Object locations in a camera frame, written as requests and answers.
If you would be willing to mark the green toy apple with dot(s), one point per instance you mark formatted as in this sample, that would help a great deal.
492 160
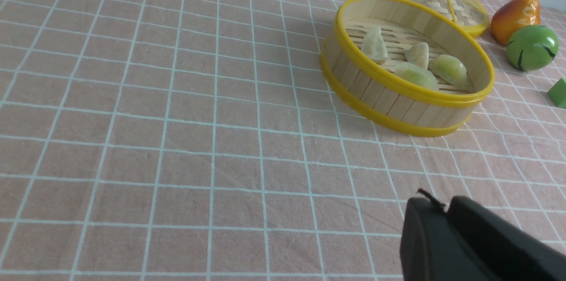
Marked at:
532 47

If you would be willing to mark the pink checkered tablecloth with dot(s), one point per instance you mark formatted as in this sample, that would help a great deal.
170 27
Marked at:
197 140

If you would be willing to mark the green dumpling front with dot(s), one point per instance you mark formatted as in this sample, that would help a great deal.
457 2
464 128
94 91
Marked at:
416 75

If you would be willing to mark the bamboo steamer tray yellow rim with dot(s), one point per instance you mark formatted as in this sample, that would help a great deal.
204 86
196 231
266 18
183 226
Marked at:
372 89

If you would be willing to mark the white dumpling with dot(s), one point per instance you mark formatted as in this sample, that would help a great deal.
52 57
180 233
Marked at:
418 55
374 47

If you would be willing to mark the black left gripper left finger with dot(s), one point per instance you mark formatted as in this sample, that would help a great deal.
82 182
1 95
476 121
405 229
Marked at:
431 249

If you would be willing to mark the orange yellow toy pear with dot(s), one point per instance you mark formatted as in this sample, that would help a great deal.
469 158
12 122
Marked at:
512 16

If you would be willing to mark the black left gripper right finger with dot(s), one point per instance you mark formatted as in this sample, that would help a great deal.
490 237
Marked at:
510 253

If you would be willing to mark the green foam cube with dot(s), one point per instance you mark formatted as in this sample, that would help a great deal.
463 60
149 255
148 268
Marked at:
557 93

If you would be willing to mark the pale green dumpling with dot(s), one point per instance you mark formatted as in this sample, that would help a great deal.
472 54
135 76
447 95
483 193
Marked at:
450 69

